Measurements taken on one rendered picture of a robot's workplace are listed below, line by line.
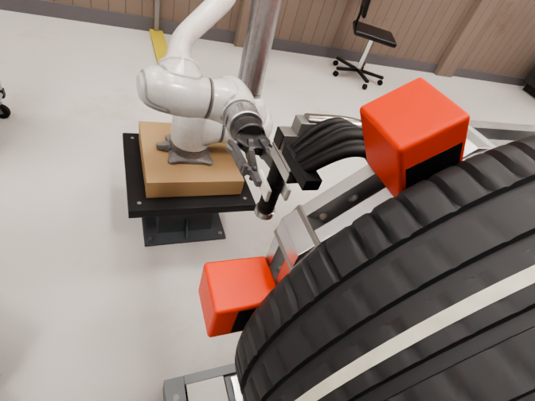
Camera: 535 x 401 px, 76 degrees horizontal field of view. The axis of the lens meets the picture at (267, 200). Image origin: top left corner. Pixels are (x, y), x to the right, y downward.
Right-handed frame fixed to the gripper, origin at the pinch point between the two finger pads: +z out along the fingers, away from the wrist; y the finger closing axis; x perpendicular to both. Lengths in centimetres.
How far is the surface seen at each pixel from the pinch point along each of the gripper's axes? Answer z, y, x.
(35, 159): -113, 67, -83
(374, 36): -247, -206, -35
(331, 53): -313, -209, -79
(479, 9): -307, -388, 2
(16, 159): -113, 75, -83
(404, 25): -315, -294, -33
